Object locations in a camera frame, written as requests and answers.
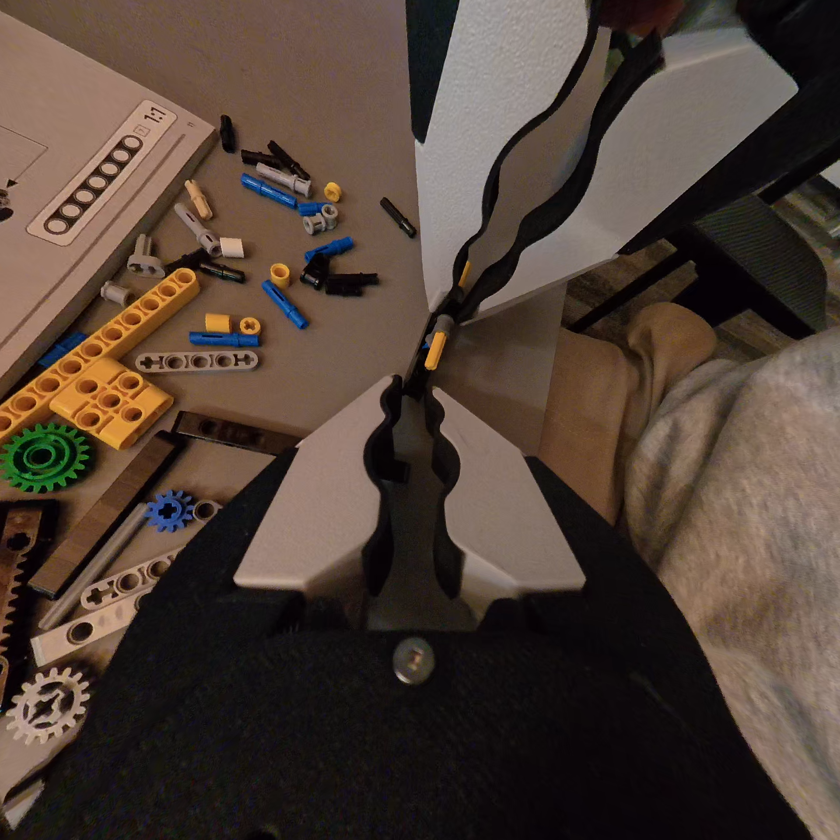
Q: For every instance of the blue lego beam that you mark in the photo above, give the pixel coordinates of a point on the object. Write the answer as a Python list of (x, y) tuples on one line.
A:
[(62, 348)]

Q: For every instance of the white lego gear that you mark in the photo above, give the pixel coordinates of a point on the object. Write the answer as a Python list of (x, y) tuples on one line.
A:
[(26, 705)]

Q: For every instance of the small blue lego gear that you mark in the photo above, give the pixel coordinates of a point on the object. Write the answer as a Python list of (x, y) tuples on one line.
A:
[(169, 510)]

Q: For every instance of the black lego gear rack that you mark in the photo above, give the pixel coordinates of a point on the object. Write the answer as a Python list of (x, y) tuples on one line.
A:
[(19, 590)]

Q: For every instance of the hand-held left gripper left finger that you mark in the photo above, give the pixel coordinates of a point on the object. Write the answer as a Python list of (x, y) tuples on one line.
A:
[(308, 518)]

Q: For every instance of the long black lego pin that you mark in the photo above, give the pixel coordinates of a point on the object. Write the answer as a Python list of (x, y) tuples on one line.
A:
[(351, 284)]

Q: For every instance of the long grey lego pin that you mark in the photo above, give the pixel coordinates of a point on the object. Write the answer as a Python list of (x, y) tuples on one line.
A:
[(284, 178)]

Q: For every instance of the short blue lego pin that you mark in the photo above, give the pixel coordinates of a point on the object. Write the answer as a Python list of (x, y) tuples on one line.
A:
[(310, 208)]

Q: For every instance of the tan lego pin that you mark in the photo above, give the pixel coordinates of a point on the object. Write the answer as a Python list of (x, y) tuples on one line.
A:
[(198, 199)]

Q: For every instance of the white lego bush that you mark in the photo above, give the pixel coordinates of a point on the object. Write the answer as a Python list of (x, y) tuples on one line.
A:
[(232, 247)]

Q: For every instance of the grey lego bush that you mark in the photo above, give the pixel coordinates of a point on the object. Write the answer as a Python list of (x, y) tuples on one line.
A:
[(117, 293)]

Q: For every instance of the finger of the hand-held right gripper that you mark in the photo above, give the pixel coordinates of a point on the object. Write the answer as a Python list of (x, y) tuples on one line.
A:
[(485, 85), (689, 131)]

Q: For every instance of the person's tan pants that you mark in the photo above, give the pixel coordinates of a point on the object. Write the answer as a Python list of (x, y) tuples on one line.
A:
[(590, 407)]

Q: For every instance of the person's grey hoodie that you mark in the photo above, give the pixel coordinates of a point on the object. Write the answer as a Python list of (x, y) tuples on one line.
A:
[(754, 558)]

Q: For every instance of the long yellow lego beam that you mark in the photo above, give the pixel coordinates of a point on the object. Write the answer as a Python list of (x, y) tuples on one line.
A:
[(124, 325)]

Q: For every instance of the green lego gear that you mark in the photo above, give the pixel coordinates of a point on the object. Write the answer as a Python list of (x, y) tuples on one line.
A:
[(43, 458)]

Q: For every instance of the long white lego liftarm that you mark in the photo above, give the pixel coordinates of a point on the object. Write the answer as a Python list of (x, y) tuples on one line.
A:
[(85, 630)]

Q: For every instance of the small yellow lego bush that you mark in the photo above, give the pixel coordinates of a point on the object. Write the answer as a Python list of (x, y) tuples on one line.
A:
[(333, 191)]

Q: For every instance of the yellow axle lego assembly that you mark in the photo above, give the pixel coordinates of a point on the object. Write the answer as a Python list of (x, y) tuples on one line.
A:
[(435, 348)]

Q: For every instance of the long dark lego beam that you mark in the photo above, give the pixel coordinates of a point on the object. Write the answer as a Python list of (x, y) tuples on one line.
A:
[(105, 518)]

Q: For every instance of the thin grey lego liftarm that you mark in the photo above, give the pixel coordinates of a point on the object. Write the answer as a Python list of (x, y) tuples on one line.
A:
[(197, 361)]

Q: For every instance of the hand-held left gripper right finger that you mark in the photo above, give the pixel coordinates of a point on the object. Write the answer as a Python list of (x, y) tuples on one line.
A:
[(512, 525)]

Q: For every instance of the grey lego axle rod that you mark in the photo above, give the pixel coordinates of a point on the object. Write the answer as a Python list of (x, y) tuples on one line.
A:
[(92, 568)]

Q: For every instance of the yellow lego panel block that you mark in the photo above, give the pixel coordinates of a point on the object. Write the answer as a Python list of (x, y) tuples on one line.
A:
[(111, 400)]

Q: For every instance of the yellow lego sleeve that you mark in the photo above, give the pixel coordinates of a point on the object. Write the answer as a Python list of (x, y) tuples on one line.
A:
[(218, 323)]

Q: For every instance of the yellow cross-hole lego bush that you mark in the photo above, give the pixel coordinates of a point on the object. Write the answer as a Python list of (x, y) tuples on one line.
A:
[(249, 325)]

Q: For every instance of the long blue lego pin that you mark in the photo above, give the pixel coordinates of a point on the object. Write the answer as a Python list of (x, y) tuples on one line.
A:
[(269, 191)]

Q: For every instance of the grey lego axle pin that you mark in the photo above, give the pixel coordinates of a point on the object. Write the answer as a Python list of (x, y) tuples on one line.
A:
[(197, 228)]

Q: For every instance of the grey lego instruction booklet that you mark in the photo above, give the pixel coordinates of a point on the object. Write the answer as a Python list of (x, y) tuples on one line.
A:
[(85, 197)]

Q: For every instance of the pale grey lego liftarm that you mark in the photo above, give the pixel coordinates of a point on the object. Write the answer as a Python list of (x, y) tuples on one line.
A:
[(128, 581)]

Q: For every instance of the black lego connector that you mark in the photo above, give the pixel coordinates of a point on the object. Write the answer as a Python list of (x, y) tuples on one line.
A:
[(315, 272)]

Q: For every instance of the black lego beam with holes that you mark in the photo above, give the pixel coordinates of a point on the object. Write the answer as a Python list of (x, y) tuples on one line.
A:
[(236, 433)]

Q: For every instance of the grey lego cross connector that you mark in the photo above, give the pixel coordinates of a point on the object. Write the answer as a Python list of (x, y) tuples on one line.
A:
[(145, 259)]

